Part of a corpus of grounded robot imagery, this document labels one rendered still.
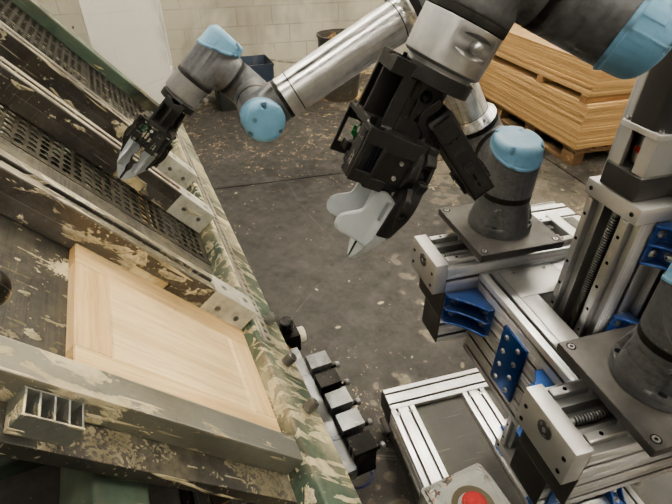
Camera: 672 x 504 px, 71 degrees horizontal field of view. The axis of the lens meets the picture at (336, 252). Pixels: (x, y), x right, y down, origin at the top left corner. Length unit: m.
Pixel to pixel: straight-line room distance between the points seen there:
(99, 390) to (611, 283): 0.91
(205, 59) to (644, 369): 0.91
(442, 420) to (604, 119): 3.05
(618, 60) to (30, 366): 0.64
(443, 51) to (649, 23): 0.16
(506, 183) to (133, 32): 3.92
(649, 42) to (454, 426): 1.51
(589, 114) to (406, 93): 3.75
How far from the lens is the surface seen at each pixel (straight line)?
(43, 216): 0.90
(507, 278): 1.22
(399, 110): 0.44
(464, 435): 1.79
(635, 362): 0.91
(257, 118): 0.85
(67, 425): 0.61
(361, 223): 0.48
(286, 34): 6.16
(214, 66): 0.97
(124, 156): 1.05
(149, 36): 4.65
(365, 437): 1.08
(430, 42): 0.43
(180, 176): 1.70
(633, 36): 0.47
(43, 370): 0.63
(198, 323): 0.99
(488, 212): 1.17
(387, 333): 2.34
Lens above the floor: 1.67
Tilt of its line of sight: 36 degrees down
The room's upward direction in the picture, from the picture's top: straight up
